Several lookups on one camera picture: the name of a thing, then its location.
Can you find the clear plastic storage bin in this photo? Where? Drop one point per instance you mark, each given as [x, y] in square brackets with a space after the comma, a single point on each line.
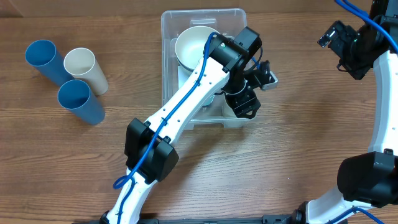
[228, 22]

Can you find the cream tumbler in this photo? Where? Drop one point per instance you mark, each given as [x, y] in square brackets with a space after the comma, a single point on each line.
[82, 64]

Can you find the white label in bin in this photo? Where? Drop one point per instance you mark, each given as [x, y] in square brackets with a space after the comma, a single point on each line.
[182, 77]

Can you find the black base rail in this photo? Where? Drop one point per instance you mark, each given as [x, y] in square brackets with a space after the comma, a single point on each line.
[265, 219]

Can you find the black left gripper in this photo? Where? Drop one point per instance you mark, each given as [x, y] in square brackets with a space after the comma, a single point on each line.
[239, 94]

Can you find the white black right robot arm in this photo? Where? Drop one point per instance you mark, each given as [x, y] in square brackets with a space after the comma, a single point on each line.
[368, 180]

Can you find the dark blue tumbler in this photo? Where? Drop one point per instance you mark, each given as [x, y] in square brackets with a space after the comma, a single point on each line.
[44, 56]
[77, 97]

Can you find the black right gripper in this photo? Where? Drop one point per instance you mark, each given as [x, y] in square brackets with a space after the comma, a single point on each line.
[359, 68]

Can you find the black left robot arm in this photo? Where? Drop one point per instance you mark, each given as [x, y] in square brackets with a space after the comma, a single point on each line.
[149, 146]

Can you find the cream bowl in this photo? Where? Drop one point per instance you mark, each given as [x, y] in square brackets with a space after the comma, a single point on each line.
[190, 44]
[186, 72]

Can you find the dark blue tumbler far left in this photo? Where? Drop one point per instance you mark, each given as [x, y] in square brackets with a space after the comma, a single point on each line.
[44, 56]

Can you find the dark blue tumbler front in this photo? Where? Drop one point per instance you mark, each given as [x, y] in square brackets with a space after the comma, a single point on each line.
[77, 97]

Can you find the light blue small cup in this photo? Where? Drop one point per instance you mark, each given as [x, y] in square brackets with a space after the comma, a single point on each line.
[209, 101]

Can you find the dark blue bowl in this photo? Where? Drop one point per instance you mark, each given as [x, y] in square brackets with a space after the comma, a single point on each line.
[184, 66]

